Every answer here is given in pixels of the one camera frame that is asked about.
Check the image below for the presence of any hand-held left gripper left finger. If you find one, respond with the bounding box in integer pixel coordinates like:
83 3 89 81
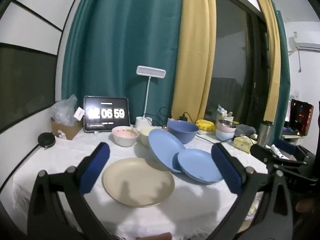
27 142 118 240

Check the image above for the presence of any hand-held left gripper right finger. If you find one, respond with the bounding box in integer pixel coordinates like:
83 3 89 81
211 143 294 240

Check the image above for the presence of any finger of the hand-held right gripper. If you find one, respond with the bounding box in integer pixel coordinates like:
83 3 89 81
250 144 273 166
276 139 316 162

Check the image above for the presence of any blue plate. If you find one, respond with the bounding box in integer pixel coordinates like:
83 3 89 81
177 148 224 185
148 129 187 173

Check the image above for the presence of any pink strawberry pattern bowl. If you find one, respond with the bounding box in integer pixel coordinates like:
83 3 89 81
111 126 140 147

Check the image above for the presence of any beige plate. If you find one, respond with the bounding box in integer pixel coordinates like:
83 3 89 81
102 157 175 207

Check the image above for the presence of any cream bowl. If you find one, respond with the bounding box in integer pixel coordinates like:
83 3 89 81
139 126 160 148

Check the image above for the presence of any steel thermos bottle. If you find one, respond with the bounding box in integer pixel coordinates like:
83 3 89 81
257 120 274 147

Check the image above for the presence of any yellow cheese-shaped sponge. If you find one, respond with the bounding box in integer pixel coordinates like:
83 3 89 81
233 135 257 154

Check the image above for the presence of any grey cloth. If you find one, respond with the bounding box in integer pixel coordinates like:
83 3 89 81
235 124 257 137

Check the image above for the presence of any black computer case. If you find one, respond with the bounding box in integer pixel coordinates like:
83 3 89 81
290 99 314 136

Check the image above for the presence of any pink steel-lined bowl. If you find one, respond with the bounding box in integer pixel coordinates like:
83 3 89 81
216 119 237 133

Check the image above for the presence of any cardboard box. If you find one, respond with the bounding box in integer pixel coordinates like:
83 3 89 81
51 117 83 140

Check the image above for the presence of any tablet with clock display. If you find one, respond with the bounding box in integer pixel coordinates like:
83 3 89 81
83 95 131 133

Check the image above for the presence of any small white box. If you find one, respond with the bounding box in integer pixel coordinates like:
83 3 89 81
74 107 85 122

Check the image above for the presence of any clear plastic bag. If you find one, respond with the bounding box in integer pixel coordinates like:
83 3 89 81
51 94 78 126

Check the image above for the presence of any teal curtain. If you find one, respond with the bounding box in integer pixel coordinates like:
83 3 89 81
61 0 185 128
272 5 290 130

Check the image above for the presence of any yellow curtain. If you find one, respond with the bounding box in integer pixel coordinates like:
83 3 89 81
256 0 282 128
171 0 217 127

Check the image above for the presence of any dark glass window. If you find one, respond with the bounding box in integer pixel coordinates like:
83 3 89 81
205 0 270 130

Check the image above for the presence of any white air conditioner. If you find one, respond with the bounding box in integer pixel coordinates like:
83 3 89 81
287 30 320 52

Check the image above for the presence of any white desk lamp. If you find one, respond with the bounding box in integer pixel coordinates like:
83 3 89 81
136 65 167 130

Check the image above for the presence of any black round device with cable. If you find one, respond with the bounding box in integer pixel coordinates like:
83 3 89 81
37 132 55 148

